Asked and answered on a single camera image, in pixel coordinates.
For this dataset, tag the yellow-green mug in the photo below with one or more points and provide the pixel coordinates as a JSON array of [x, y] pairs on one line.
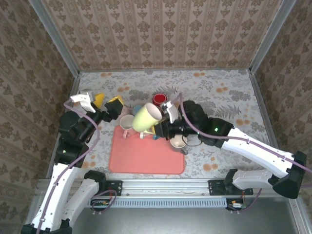
[[143, 119]]

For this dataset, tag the light blue mug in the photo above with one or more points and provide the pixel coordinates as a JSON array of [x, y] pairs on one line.
[[136, 109]]

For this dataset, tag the grey mug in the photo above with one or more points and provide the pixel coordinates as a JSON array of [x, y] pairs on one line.
[[178, 143]]

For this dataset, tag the red mug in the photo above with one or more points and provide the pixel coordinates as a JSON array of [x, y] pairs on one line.
[[159, 98]]

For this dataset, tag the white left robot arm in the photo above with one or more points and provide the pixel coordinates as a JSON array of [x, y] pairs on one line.
[[61, 180]]

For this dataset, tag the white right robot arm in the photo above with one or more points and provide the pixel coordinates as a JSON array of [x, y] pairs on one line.
[[256, 151]]

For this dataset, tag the salmon red mat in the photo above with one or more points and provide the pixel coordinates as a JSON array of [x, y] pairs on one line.
[[146, 158]]

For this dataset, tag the floral tablecloth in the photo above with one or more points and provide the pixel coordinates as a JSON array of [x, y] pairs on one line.
[[219, 80]]

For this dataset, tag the small circuit board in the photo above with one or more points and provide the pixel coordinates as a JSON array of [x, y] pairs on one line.
[[101, 203], [236, 205]]

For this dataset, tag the grey metal sheet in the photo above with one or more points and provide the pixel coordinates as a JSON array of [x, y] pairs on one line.
[[170, 221]]

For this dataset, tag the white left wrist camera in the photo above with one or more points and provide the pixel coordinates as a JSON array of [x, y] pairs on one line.
[[84, 101]]

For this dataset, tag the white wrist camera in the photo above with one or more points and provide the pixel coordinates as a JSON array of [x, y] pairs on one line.
[[84, 101], [171, 113]]

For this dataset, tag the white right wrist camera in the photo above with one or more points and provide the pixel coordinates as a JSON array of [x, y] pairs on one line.
[[171, 113]]

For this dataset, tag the aluminium table side rail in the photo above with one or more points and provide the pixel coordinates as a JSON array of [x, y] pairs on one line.
[[72, 92], [259, 97]]

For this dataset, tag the thin aluminium table rail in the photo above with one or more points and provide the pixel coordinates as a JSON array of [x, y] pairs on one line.
[[170, 69]]

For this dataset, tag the long aluminium base rail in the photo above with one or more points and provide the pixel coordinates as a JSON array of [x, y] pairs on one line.
[[165, 186]]

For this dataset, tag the aluminium frame post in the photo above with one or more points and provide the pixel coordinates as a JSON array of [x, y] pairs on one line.
[[270, 36], [58, 39]]

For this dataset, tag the aluminium frame rail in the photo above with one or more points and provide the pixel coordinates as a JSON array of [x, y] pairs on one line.
[[296, 214]]

